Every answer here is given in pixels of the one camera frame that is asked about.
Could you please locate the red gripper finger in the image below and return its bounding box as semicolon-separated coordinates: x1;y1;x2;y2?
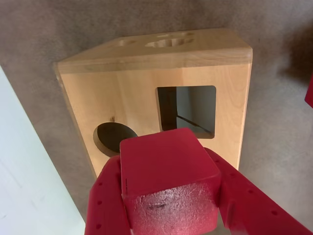
203;146;313;235
84;154;133;235

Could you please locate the red cube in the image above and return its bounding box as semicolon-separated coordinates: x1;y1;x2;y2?
119;127;222;233

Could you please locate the pale grey partition panel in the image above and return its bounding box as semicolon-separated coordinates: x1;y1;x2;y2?
0;65;86;235

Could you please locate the wooden shape sorter box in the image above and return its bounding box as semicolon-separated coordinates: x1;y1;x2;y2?
53;28;254;179

